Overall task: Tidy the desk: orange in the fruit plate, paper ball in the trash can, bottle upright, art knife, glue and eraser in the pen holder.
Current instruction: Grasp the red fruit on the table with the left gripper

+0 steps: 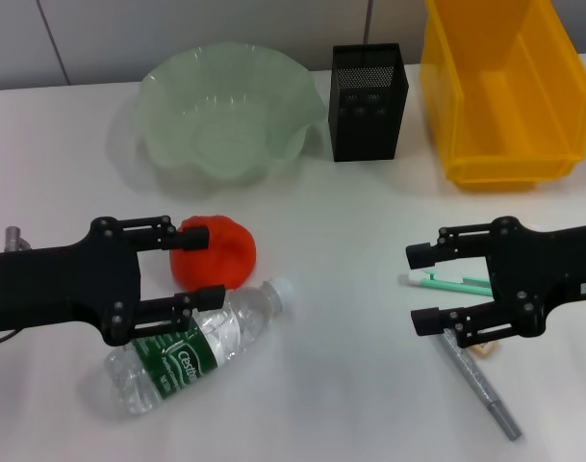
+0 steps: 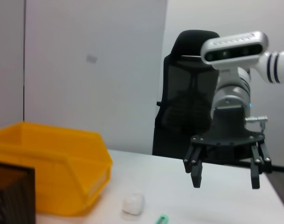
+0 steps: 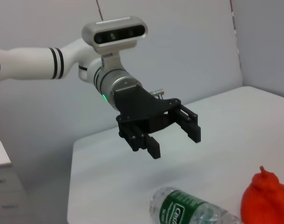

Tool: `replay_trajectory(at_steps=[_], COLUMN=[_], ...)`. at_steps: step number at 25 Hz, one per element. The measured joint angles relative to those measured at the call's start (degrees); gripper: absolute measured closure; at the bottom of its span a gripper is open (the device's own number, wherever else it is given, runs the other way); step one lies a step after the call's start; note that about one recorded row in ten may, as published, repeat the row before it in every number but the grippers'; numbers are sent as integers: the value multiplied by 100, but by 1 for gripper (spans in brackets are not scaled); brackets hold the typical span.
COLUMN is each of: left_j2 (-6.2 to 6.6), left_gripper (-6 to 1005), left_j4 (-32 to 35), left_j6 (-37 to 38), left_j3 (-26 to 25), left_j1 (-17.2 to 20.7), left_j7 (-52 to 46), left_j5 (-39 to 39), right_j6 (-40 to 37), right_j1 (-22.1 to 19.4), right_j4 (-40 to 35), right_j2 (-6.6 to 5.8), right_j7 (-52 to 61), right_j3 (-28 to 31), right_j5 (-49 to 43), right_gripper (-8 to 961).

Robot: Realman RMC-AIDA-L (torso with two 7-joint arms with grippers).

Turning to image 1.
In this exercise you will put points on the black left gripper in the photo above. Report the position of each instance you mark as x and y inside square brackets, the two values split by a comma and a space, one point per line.
[57, 289]

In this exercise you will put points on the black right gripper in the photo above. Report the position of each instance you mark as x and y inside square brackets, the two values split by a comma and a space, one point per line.
[538, 269]

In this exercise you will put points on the green utility knife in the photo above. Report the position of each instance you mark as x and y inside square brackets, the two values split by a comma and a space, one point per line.
[446, 286]

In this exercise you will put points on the red pomegranate toy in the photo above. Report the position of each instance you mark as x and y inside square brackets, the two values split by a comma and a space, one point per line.
[225, 262]

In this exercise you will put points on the clear green-label water bottle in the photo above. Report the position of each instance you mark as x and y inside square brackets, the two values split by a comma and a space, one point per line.
[177, 366]

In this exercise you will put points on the beige eraser with barcode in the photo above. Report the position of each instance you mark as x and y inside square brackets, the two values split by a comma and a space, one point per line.
[483, 349]

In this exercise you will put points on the grey pen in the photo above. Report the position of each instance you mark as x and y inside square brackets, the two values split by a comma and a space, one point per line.
[485, 390]

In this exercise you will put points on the green glass fruit bowl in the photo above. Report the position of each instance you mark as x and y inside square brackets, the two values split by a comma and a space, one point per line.
[225, 125]

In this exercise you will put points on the black mesh pen holder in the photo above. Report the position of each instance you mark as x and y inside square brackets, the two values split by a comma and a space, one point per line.
[364, 130]

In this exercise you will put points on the yellow plastic bin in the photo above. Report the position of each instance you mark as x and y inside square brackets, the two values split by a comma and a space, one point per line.
[552, 96]

